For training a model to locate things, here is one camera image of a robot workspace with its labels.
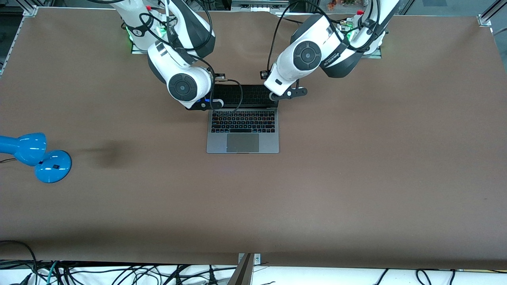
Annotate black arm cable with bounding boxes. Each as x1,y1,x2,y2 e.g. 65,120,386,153
209,77,244,117
259,0,345,80

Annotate grey aluminium laptop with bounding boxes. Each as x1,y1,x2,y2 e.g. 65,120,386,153
206,84,280,154

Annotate grey background equipment box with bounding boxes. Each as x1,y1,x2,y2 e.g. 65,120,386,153
231,0,290,13

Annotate dark metal support leg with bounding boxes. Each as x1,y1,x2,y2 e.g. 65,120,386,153
227,253,255,285

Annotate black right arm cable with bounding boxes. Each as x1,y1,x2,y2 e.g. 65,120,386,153
209,77,244,117

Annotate aluminium table side rail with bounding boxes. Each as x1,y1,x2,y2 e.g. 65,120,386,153
0,16,25,76

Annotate black floor cable bundle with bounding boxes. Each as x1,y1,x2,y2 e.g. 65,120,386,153
55,263,238,285

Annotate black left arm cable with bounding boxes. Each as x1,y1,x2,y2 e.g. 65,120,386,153
259,0,345,80

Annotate aluminium frame corner bracket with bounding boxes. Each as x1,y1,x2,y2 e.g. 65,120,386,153
477,0,507,27
22,0,39,17

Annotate orange background clutter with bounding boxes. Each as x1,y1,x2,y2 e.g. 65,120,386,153
327,0,357,10

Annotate blue desk lamp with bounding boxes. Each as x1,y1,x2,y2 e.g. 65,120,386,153
0,133,72,184

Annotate black looped floor cable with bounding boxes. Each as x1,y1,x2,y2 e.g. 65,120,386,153
0,239,39,285

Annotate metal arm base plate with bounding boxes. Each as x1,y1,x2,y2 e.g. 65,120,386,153
341,24,383,59
131,38,175,55

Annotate teal floor cable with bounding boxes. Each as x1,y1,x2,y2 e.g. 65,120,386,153
46,260,59,285

